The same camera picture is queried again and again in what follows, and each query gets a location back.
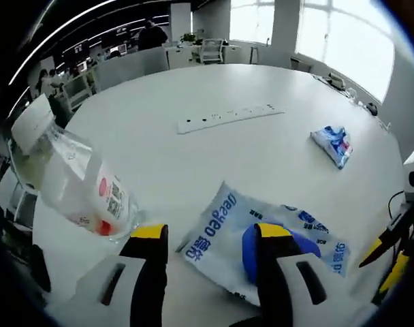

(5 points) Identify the small blue tissue packet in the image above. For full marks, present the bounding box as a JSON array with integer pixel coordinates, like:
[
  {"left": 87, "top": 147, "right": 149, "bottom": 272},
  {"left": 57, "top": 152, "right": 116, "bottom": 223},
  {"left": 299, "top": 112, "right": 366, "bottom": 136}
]
[{"left": 308, "top": 125, "right": 355, "bottom": 170}]

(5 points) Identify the small bright window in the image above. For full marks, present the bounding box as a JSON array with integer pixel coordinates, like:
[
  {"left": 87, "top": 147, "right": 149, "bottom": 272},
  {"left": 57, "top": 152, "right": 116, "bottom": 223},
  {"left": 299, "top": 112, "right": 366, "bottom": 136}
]
[{"left": 229, "top": 0, "right": 274, "bottom": 46}]

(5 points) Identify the large blue-white plastic bag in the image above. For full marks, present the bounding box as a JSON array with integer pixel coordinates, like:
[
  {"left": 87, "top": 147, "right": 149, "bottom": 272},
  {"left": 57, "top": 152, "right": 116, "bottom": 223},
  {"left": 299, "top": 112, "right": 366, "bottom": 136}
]
[{"left": 175, "top": 180, "right": 351, "bottom": 306}]

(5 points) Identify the white table socket panel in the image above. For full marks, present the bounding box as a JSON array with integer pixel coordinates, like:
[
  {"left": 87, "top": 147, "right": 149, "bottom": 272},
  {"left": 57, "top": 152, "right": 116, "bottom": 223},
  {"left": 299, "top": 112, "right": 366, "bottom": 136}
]
[{"left": 176, "top": 102, "right": 287, "bottom": 136}]

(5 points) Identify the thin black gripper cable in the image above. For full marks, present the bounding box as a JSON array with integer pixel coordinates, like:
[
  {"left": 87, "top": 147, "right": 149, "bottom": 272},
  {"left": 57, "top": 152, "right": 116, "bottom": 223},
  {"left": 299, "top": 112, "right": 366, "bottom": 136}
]
[{"left": 387, "top": 190, "right": 407, "bottom": 219}]

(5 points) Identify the large bright window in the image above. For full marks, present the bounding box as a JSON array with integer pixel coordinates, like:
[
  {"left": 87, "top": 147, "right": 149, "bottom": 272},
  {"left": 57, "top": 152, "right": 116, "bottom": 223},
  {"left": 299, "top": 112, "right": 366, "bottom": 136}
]
[{"left": 295, "top": 0, "right": 397, "bottom": 104}]

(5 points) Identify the clear water bottle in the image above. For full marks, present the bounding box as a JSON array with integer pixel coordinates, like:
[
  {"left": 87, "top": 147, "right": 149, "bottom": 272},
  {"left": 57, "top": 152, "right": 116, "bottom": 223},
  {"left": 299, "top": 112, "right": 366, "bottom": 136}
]
[{"left": 9, "top": 93, "right": 148, "bottom": 245}]

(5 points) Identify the white mesh chair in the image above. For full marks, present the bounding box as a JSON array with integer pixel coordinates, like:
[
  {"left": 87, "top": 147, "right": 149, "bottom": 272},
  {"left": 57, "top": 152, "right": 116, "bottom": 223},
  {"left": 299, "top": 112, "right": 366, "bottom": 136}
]
[{"left": 196, "top": 37, "right": 227, "bottom": 65}]

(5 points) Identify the ceiling light strip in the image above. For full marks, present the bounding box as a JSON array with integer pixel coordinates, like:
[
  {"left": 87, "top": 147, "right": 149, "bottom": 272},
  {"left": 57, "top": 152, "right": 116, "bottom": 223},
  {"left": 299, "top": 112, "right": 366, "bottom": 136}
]
[{"left": 7, "top": 0, "right": 104, "bottom": 87}]

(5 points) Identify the black office chair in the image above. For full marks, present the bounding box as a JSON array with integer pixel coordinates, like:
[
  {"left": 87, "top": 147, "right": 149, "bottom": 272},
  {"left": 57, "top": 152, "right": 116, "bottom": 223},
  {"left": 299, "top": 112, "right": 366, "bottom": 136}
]
[{"left": 2, "top": 238, "right": 53, "bottom": 298}]

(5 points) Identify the green potted plant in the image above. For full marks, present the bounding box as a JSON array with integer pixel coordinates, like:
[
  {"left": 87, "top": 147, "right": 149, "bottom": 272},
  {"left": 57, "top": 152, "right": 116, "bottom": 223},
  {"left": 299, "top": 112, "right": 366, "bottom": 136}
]
[{"left": 179, "top": 31, "right": 198, "bottom": 46}]

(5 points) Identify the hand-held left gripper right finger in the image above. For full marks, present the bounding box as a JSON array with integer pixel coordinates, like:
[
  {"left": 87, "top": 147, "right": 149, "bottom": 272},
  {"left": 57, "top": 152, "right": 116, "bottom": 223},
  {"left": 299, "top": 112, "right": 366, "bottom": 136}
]
[{"left": 254, "top": 222, "right": 357, "bottom": 327}]

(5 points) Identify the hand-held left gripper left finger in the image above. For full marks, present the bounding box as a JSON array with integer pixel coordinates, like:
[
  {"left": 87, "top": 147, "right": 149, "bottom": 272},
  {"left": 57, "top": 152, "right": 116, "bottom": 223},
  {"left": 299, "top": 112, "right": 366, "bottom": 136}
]
[{"left": 57, "top": 223, "right": 170, "bottom": 327}]

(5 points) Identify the white desk device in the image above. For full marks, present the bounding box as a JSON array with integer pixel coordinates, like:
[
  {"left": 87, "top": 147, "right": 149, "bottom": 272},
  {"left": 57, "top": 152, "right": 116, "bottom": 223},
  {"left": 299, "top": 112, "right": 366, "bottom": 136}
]
[{"left": 329, "top": 72, "right": 346, "bottom": 91}]

